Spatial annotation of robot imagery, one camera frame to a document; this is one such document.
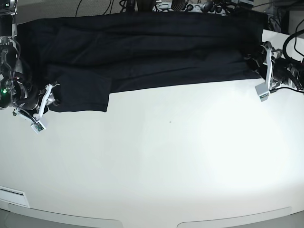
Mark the black T-shirt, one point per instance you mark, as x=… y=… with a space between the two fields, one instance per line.
x=94 y=56

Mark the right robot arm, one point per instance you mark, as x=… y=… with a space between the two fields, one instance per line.
x=17 y=88

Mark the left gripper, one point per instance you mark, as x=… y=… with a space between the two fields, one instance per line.
x=276 y=67

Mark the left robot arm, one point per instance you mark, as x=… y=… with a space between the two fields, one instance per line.
x=295 y=67

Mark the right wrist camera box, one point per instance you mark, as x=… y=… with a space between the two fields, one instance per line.
x=39 y=125

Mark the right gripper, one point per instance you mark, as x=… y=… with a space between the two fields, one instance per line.
x=33 y=103

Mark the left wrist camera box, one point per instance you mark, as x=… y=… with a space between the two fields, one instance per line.
x=263 y=91

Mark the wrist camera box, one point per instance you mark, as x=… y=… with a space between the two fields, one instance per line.
x=39 y=125
x=263 y=91

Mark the white label sticker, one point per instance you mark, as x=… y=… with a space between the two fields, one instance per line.
x=15 y=197

